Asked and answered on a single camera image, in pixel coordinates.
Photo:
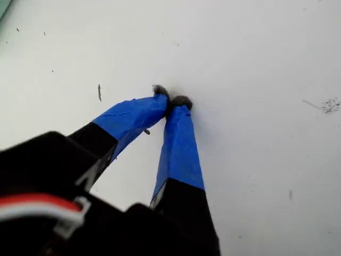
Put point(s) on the green t-shirt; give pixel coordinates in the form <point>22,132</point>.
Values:
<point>3,8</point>

